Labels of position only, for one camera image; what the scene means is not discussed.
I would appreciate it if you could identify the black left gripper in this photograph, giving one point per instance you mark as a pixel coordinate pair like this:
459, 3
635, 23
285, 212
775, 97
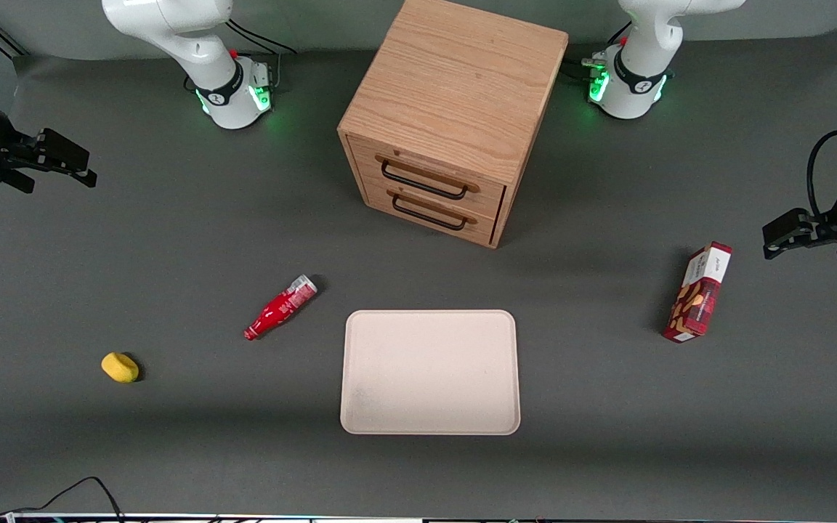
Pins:
828, 221

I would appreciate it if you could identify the red coke bottle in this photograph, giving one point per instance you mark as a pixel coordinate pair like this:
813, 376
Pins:
279, 309

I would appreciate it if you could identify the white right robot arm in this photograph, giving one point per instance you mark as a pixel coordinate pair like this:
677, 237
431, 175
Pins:
193, 43

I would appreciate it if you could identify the beige rectangular tray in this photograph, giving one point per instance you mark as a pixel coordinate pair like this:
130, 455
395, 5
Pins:
429, 372

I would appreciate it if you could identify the red cookie box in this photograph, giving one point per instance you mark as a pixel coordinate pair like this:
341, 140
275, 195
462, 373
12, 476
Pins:
697, 294

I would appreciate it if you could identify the yellow sponge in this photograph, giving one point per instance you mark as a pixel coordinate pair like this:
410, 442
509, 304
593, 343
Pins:
120, 367

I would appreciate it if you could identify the wooden drawer front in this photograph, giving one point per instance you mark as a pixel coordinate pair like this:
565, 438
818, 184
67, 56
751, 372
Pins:
426, 218
426, 171

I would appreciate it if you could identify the wooden drawer cabinet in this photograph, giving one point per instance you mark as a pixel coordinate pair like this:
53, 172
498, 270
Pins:
455, 87

